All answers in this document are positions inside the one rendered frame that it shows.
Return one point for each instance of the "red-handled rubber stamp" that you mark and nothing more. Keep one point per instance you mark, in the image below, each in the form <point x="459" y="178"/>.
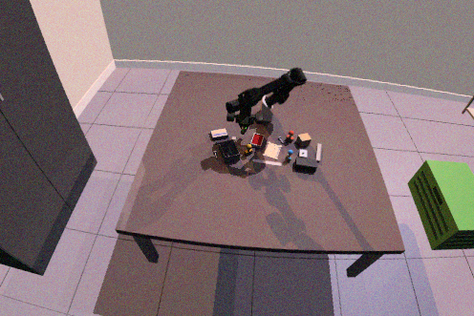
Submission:
<point x="289" y="136"/>

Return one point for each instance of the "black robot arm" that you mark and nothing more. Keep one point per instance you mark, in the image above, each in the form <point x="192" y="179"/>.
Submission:
<point x="280" y="87"/>

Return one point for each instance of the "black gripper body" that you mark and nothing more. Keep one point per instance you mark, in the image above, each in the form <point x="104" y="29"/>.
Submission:
<point x="258" y="118"/>

